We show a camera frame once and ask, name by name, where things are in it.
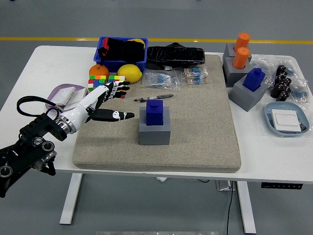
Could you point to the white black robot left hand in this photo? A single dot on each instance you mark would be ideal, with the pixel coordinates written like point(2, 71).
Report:
point(80, 109)

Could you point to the blue square seal with knob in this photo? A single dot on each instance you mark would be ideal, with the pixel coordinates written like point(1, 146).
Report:
point(154, 113)
point(253, 80)

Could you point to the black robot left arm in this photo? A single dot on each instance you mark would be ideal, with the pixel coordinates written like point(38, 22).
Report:
point(29, 144)

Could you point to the grey seal holder block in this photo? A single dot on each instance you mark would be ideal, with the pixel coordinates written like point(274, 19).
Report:
point(232, 76)
point(154, 135)
point(228, 51)
point(244, 98)

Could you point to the orange cylinder seal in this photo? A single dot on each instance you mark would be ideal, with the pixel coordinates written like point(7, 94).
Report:
point(242, 40)
point(240, 58)

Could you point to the purple tray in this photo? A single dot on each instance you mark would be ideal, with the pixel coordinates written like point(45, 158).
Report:
point(58, 86)

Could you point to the multicolour puzzle cube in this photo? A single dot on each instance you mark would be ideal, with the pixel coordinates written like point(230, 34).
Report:
point(116, 78)
point(96, 79)

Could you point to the orange fruit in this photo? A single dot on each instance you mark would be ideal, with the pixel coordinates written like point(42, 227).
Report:
point(99, 71)

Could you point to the blue plastic bin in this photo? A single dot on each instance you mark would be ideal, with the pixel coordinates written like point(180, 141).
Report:
point(122, 65)

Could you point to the yellow lemon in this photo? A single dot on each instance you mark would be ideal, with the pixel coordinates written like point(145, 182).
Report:
point(129, 73)

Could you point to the black cloth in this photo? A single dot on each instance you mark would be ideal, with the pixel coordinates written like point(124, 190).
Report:
point(122, 49)

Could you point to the black marker pen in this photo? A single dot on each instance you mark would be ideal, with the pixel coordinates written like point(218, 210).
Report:
point(161, 96)

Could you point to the clear bag of resistors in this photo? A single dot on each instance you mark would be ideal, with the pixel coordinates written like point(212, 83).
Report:
point(195, 76)
point(159, 79)

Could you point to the yellow item in bin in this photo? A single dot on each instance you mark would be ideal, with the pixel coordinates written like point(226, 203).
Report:
point(137, 40)

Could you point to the white table leg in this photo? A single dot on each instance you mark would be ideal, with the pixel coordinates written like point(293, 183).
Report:
point(71, 200)
point(247, 210)

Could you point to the grey-brown fabric mat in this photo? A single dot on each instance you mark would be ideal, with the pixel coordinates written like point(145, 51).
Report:
point(195, 134)

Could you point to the grey box under table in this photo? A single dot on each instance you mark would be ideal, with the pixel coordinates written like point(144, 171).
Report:
point(223, 186)

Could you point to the blue-grey tray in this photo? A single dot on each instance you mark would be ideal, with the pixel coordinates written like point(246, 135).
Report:
point(269, 115)

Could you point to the black capacitors cluster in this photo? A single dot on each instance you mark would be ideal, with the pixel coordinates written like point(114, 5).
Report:
point(281, 85)

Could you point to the black table control panel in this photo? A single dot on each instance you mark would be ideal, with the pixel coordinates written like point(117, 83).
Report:
point(281, 186)

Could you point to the small circuit board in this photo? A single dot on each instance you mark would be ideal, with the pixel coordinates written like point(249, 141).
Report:
point(303, 127)

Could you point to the white wall switch panel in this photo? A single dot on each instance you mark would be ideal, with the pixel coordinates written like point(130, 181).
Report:
point(64, 95)
point(78, 95)
point(286, 121)

